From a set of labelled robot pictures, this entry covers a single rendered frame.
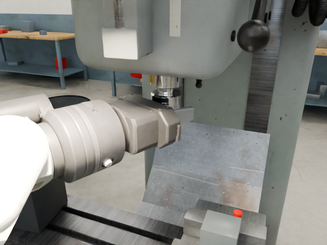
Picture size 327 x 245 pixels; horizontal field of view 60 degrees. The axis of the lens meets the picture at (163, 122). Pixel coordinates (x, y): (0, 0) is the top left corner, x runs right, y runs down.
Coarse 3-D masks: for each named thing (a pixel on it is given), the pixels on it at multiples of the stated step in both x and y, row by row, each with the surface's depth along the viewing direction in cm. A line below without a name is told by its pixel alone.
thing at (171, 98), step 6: (156, 90) 43; (174, 90) 43; (156, 96) 41; (162, 96) 41; (168, 96) 41; (174, 96) 41; (180, 96) 42; (162, 102) 41; (168, 102) 41; (174, 102) 41
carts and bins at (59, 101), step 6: (54, 96) 251; (60, 96) 253; (66, 96) 255; (72, 96) 255; (78, 96) 253; (54, 102) 252; (60, 102) 254; (66, 102) 256; (72, 102) 256; (78, 102) 255; (54, 108) 253
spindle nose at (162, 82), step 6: (156, 78) 40; (162, 78) 40; (168, 78) 40; (174, 78) 40; (180, 78) 41; (150, 84) 42; (156, 84) 40; (162, 84) 40; (168, 84) 40; (174, 84) 40; (180, 84) 41
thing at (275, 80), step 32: (288, 0) 64; (288, 32) 66; (256, 64) 71; (288, 64) 69; (192, 96) 81; (224, 96) 78; (256, 96) 74; (288, 96) 72; (256, 128) 77; (288, 128) 75; (288, 160) 78
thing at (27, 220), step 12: (60, 180) 71; (36, 192) 62; (48, 192) 66; (60, 192) 71; (36, 204) 62; (48, 204) 67; (60, 204) 72; (24, 216) 63; (36, 216) 63; (48, 216) 67; (24, 228) 65; (36, 228) 64
